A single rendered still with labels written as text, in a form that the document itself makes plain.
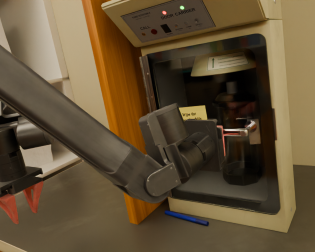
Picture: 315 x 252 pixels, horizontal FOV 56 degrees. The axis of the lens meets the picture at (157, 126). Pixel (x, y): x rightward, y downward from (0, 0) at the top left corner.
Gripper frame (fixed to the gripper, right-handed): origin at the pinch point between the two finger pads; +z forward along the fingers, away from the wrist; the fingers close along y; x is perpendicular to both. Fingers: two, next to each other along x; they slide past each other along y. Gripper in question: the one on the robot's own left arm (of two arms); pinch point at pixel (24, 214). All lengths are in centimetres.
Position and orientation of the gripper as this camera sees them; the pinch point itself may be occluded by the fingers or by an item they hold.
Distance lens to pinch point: 73.6
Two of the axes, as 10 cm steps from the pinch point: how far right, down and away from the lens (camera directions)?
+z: 1.7, 9.6, 2.2
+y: 5.6, -2.8, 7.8
